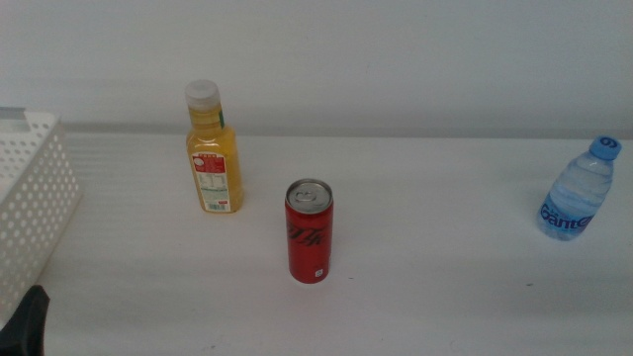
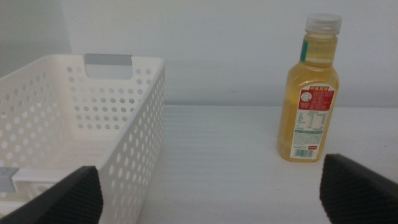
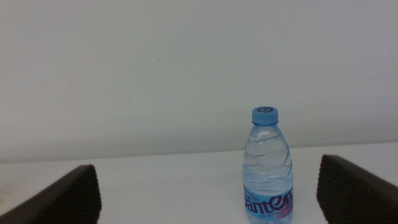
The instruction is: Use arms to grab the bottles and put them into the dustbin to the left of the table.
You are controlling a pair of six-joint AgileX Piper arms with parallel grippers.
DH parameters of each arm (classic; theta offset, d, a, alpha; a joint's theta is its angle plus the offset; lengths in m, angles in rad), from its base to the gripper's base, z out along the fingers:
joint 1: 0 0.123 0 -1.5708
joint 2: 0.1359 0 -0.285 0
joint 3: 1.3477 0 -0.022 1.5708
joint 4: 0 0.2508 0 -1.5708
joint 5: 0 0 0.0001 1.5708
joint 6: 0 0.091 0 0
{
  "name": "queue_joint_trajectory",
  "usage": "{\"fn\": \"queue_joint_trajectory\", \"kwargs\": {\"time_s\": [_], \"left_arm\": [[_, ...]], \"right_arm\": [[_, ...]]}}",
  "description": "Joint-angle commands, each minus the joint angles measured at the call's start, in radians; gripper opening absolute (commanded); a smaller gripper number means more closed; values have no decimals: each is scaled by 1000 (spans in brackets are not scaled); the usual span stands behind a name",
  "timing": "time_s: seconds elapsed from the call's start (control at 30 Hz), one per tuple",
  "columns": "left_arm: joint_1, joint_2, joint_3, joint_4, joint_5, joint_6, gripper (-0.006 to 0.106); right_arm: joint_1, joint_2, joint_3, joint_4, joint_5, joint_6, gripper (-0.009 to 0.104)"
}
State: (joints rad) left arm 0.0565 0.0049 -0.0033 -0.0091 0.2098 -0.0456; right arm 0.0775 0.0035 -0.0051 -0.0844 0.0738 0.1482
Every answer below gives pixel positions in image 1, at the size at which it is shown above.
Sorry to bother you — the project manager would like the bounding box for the orange juice bottle white cap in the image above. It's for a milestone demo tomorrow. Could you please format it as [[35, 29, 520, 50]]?
[[184, 78, 245, 215]]

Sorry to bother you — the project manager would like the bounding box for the red soda can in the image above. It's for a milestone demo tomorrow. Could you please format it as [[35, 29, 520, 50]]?
[[284, 178, 335, 286]]

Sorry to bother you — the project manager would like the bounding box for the clear water bottle blue cap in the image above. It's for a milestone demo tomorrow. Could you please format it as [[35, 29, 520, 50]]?
[[536, 135, 623, 242]]

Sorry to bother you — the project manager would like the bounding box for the white perforated plastic basket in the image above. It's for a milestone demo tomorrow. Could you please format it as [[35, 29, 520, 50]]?
[[0, 106, 84, 330]]

